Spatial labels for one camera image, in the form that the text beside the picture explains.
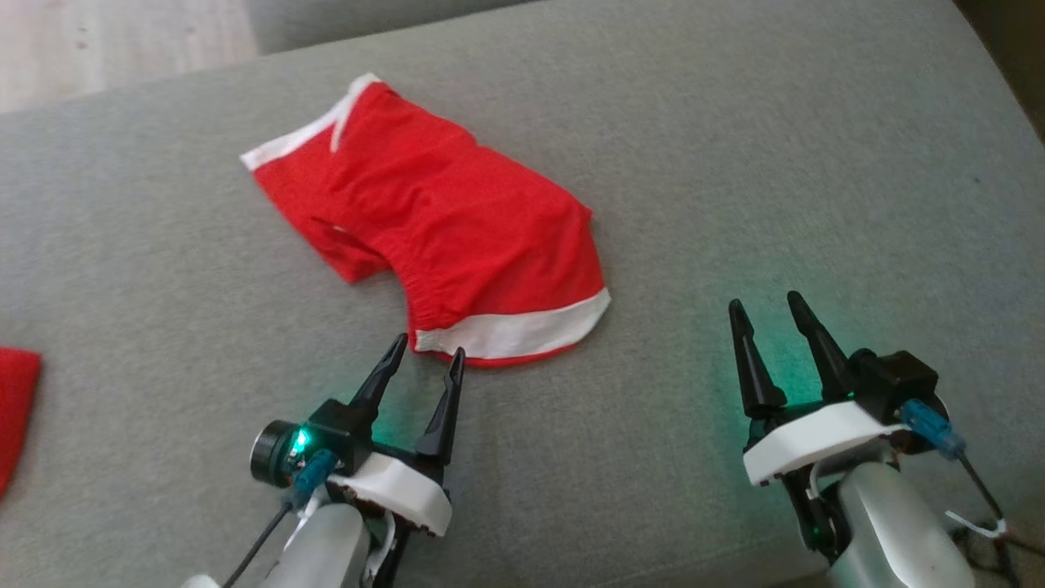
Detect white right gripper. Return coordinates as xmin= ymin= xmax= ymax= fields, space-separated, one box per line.
xmin=728 ymin=291 xmax=909 ymax=489

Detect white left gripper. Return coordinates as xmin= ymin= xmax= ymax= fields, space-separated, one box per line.
xmin=327 ymin=332 xmax=467 ymax=538

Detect red and white striped shirt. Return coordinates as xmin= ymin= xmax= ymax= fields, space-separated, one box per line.
xmin=0 ymin=346 xmax=42 ymax=499

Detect red shorts with white trim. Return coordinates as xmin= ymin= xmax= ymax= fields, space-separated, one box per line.
xmin=240 ymin=73 xmax=612 ymax=368

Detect grey fabric sofa seat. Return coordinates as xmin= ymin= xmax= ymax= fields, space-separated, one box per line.
xmin=0 ymin=0 xmax=1045 ymax=588

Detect grey sofa cushion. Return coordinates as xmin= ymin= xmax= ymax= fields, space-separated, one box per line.
xmin=245 ymin=0 xmax=540 ymax=55

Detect white left arm cable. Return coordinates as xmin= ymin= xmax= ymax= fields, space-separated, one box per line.
xmin=362 ymin=510 xmax=402 ymax=582

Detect right arm blue-plug black cable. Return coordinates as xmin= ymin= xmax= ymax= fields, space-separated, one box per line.
xmin=901 ymin=399 xmax=1045 ymax=559

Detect white cable tie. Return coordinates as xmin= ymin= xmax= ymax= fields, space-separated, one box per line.
xmin=945 ymin=510 xmax=1007 ymax=541

